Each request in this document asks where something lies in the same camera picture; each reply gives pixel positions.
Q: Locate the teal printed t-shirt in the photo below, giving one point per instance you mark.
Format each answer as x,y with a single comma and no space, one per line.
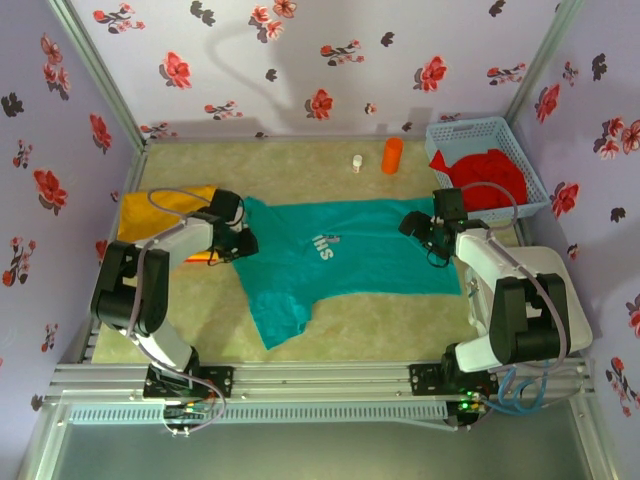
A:
360,265

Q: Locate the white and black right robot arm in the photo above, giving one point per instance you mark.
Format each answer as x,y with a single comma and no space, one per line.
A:
480,250

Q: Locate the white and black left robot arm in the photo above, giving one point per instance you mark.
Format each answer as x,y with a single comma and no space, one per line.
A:
185,235

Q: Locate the orange cylinder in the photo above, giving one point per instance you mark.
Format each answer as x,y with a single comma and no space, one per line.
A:
392,156

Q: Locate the small white bottle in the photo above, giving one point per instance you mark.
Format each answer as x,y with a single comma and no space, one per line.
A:
357,164

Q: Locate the crumpled red t-shirt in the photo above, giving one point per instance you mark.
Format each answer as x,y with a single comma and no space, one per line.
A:
495,175

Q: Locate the blue plastic basket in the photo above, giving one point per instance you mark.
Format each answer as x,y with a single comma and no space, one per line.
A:
470,132

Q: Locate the folded yellow t-shirt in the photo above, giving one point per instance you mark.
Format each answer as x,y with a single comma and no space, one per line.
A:
135,215

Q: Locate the small circuit board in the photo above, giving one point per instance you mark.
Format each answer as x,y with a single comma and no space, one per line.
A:
185,413

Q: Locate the black controller with green light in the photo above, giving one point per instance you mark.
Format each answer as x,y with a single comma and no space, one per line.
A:
467,402

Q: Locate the grey metal sheet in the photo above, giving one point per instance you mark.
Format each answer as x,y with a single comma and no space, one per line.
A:
320,455

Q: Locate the aluminium side rail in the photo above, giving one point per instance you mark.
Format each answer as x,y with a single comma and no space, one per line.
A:
522,232
140,170

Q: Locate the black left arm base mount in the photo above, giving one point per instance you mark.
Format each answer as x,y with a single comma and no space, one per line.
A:
215,380

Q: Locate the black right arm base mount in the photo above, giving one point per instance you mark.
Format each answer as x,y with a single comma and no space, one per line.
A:
425,377

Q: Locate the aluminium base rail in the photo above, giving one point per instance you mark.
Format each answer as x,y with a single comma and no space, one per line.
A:
320,380

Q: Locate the aluminium corner post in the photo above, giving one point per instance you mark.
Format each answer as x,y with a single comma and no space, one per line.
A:
95,65
542,55

